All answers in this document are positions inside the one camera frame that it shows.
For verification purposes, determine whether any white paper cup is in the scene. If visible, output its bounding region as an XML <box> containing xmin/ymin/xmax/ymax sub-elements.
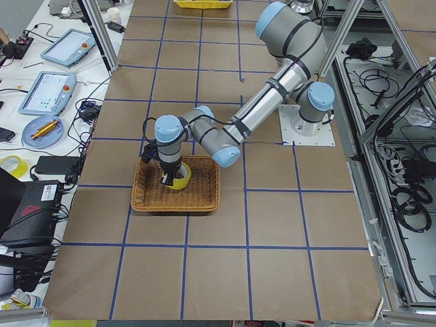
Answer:
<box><xmin>107</xmin><ymin>7</ymin><xmax>121</xmax><ymax>25</ymax></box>

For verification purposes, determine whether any yellow plastic basket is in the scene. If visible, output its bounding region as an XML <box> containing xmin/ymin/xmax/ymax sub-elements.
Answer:
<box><xmin>173</xmin><ymin>0</ymin><xmax>233</xmax><ymax>10</ymax></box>

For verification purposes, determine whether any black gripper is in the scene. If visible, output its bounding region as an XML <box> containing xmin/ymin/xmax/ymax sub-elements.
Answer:
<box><xmin>160</xmin><ymin>162</ymin><xmax>181</xmax><ymax>186</ymax></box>

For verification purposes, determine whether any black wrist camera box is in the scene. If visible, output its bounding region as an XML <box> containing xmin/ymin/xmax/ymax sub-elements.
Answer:
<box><xmin>141</xmin><ymin>143</ymin><xmax>159</xmax><ymax>164</ymax></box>

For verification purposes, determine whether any black computer box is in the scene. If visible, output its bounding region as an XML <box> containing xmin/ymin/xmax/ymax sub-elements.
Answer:
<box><xmin>1</xmin><ymin>180</ymin><xmax>63</xmax><ymax>248</ymax></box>

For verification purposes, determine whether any yellow tape roll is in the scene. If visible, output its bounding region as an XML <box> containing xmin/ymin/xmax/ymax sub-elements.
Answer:
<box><xmin>1</xmin><ymin>155</ymin><xmax>28</xmax><ymax>178</ymax></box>
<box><xmin>161</xmin><ymin>162</ymin><xmax>191</xmax><ymax>190</ymax></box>

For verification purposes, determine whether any black power adapter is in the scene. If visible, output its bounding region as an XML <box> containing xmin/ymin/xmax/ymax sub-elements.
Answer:
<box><xmin>35</xmin><ymin>156</ymin><xmax>79</xmax><ymax>175</ymax></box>

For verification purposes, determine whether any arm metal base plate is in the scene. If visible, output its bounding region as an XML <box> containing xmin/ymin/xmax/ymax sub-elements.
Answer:
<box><xmin>278</xmin><ymin>104</ymin><xmax>335</xmax><ymax>146</ymax></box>

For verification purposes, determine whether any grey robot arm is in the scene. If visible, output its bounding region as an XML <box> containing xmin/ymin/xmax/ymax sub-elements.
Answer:
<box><xmin>155</xmin><ymin>1</ymin><xmax>327</xmax><ymax>187</ymax></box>

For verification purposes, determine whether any aluminium frame post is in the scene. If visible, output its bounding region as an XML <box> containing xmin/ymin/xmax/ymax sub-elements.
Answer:
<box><xmin>78</xmin><ymin>0</ymin><xmax>119</xmax><ymax>73</ymax></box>

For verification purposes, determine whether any blue teach pendant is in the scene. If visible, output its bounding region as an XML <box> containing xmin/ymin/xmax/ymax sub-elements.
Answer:
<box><xmin>40</xmin><ymin>29</ymin><xmax>96</xmax><ymax>67</ymax></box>
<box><xmin>18</xmin><ymin>71</ymin><xmax>77</xmax><ymax>116</ymax></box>

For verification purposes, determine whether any lower blue teach pendant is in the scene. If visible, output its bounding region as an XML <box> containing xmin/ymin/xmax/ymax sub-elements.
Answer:
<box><xmin>18</xmin><ymin>71</ymin><xmax>77</xmax><ymax>116</ymax></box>

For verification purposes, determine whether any upper blue teach pendant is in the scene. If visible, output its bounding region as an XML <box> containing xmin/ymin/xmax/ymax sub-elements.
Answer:
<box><xmin>40</xmin><ymin>29</ymin><xmax>96</xmax><ymax>67</ymax></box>

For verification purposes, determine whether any brown wicker basket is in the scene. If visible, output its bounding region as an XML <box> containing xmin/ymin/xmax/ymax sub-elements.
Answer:
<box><xmin>131</xmin><ymin>155</ymin><xmax>220</xmax><ymax>213</ymax></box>

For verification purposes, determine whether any blue plate with brass part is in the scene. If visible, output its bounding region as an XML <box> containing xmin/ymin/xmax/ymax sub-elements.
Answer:
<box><xmin>21</xmin><ymin>115</ymin><xmax>65</xmax><ymax>149</ymax></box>

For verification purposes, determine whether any yellow tape roll on desk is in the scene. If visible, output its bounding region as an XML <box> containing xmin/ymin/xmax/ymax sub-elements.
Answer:
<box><xmin>1</xmin><ymin>155</ymin><xmax>28</xmax><ymax>178</ymax></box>

